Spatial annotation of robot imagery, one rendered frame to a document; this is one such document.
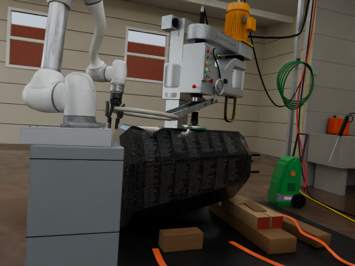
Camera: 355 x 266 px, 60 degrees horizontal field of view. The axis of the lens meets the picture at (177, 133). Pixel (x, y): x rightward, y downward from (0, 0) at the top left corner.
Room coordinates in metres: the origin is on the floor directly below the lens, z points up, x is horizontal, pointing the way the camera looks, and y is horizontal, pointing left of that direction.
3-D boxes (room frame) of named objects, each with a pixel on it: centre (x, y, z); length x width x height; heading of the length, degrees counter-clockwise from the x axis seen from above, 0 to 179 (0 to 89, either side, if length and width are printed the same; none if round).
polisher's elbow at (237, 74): (3.20, -0.53, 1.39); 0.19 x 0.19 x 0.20
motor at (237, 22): (3.19, -0.54, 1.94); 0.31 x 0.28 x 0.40; 54
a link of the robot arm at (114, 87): (2.01, 0.41, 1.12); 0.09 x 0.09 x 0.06
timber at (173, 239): (2.18, -0.08, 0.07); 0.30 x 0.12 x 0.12; 112
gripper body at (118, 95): (2.00, 0.42, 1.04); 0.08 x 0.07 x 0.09; 129
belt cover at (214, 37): (2.95, -0.35, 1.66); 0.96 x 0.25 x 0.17; 144
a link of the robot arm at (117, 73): (2.02, 0.42, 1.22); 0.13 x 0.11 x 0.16; 69
